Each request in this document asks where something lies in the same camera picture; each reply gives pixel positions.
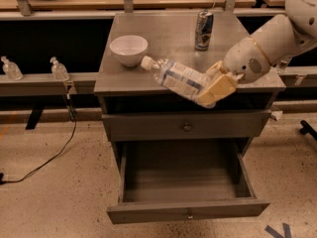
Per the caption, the black power cable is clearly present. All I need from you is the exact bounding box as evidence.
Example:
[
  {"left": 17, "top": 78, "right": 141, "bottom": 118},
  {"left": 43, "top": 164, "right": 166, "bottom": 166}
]
[{"left": 0, "top": 82, "right": 78, "bottom": 186}]

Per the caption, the grey wooden drawer cabinet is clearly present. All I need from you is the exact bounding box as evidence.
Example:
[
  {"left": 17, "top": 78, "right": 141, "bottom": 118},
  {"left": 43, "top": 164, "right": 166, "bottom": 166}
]
[{"left": 94, "top": 12, "right": 285, "bottom": 224}]

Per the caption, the black chair base leg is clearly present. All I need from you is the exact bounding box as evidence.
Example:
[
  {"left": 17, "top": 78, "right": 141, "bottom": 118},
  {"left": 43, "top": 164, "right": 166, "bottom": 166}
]
[{"left": 300, "top": 120, "right": 317, "bottom": 141}]

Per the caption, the clear pump bottle far left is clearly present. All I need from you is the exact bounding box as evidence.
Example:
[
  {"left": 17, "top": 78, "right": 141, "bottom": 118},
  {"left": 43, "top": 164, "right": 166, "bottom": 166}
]
[{"left": 1, "top": 57, "right": 23, "bottom": 80}]

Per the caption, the open grey bottom drawer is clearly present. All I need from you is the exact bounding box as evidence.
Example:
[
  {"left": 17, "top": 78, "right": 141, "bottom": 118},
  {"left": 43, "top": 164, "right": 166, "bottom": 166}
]
[{"left": 107, "top": 139, "right": 269, "bottom": 224}]

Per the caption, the grey metal rail shelf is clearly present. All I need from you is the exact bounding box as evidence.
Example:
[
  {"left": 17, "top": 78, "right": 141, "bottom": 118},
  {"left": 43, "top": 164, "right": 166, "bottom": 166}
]
[{"left": 0, "top": 72, "right": 98, "bottom": 97}]

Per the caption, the closed grey upper drawer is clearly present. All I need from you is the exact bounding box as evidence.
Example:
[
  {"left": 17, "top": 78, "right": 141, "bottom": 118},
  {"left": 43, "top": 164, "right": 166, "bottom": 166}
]
[{"left": 102, "top": 110, "right": 270, "bottom": 142}]

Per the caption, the clear pump bottle on rail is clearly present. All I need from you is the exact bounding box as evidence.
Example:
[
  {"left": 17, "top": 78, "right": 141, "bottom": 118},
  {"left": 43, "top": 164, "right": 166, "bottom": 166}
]
[{"left": 51, "top": 57, "right": 69, "bottom": 81}]

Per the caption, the clear plastic water bottle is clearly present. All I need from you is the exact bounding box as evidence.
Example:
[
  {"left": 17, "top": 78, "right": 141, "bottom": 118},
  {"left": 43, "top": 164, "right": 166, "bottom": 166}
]
[{"left": 141, "top": 56, "right": 211, "bottom": 104}]

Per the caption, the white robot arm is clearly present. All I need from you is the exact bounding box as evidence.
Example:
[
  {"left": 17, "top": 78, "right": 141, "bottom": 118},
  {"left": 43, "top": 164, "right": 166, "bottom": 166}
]
[{"left": 195, "top": 0, "right": 317, "bottom": 107}]

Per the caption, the white ceramic bowl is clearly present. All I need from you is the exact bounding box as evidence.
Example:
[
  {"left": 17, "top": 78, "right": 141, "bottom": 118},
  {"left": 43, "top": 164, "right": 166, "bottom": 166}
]
[{"left": 110, "top": 35, "right": 149, "bottom": 66}]

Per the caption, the silver blue drink can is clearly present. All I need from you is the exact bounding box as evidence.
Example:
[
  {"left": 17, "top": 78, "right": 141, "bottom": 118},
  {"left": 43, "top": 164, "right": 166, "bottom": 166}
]
[{"left": 195, "top": 10, "right": 214, "bottom": 51}]

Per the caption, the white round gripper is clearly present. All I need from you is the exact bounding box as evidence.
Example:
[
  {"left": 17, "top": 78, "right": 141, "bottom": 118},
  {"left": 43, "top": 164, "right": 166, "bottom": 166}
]
[{"left": 196, "top": 37, "right": 270, "bottom": 106}]

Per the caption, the small clear bottle right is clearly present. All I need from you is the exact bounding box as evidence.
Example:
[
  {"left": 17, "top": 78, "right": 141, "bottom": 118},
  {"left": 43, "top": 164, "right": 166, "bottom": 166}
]
[{"left": 275, "top": 57, "right": 292, "bottom": 73}]

